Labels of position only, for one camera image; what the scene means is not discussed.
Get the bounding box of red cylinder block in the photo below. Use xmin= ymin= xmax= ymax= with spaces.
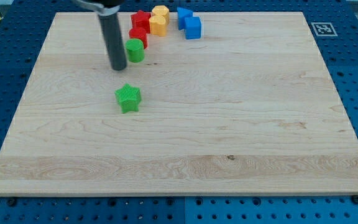
xmin=129 ymin=27 xmax=148 ymax=49

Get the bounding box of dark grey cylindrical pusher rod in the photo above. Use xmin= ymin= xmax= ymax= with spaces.
xmin=98 ymin=13 xmax=127 ymax=71

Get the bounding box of white fiducial marker tag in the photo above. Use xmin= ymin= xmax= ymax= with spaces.
xmin=311 ymin=22 xmax=337 ymax=37

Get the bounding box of green star block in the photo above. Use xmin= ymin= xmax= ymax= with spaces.
xmin=114 ymin=83 xmax=142 ymax=113

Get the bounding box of blue triangle block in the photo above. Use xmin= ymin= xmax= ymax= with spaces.
xmin=177 ymin=7 xmax=193 ymax=30

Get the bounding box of green cylinder block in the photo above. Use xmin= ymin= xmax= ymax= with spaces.
xmin=125 ymin=39 xmax=144 ymax=63

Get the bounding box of red star block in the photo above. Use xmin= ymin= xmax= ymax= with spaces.
xmin=131 ymin=10 xmax=151 ymax=34

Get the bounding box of wooden board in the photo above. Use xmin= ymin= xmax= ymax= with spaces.
xmin=0 ymin=12 xmax=358 ymax=197

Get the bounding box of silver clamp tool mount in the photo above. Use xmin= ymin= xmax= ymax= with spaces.
xmin=71 ymin=0 xmax=125 ymax=15

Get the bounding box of blue cube block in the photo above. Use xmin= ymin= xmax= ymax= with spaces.
xmin=185 ymin=17 xmax=202 ymax=39

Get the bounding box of yellow heart block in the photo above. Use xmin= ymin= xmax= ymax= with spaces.
xmin=149 ymin=15 xmax=167 ymax=37

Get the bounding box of yellow hexagon block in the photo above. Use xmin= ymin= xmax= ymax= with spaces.
xmin=152 ymin=5 xmax=170 ymax=24

